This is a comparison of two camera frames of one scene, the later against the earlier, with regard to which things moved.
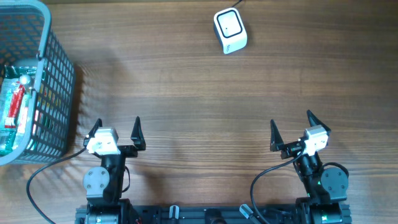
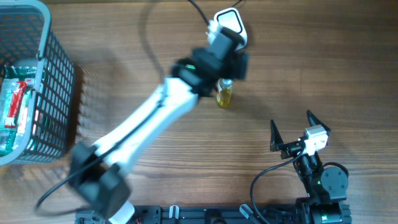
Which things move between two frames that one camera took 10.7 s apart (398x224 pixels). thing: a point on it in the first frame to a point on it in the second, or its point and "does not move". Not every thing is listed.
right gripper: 290,149 does not move
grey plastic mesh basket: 26,34 does not move
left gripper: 130,151 to 234,57
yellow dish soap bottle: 24,79 to 224,92
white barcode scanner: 230,31 does not move
